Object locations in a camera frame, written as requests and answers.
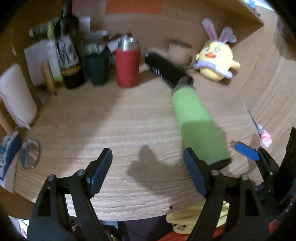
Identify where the pink sticky note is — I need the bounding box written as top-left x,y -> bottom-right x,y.
72,0 -> 106,16

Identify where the orange sticky note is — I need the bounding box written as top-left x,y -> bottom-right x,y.
105,0 -> 163,15

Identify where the red thermos flask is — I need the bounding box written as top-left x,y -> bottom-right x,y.
115,37 -> 141,88

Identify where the dark green cup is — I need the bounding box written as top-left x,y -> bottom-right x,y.
82,49 -> 110,86

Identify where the yellow chick plush toy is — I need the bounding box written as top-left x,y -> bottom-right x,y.
192,18 -> 241,82

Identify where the dark wine bottle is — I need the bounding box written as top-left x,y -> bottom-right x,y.
54,1 -> 86,89

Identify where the green tumbler cup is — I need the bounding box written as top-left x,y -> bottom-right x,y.
171,86 -> 231,170

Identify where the white note paper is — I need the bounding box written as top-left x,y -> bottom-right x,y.
24,40 -> 55,87

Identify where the brown lidded mug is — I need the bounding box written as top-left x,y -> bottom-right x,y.
168,39 -> 192,67

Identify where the pink pen with charm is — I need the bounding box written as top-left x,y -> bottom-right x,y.
247,111 -> 273,148

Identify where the black tumbler cup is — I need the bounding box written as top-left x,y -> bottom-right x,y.
144,52 -> 194,89

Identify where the yellow cloth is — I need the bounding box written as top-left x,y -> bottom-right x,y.
166,201 -> 229,235

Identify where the yellow tube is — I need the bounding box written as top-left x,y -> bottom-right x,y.
41,61 -> 55,93

